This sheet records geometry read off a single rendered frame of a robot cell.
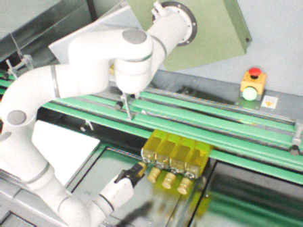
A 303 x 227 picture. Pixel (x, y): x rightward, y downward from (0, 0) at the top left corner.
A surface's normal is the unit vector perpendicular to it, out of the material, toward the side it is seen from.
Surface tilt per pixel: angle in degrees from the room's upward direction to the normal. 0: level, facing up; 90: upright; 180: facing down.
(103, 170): 90
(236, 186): 89
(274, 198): 90
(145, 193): 90
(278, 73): 0
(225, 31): 2
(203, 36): 2
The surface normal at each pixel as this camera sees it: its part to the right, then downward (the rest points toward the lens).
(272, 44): -0.46, 0.64
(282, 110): -0.14, -0.73
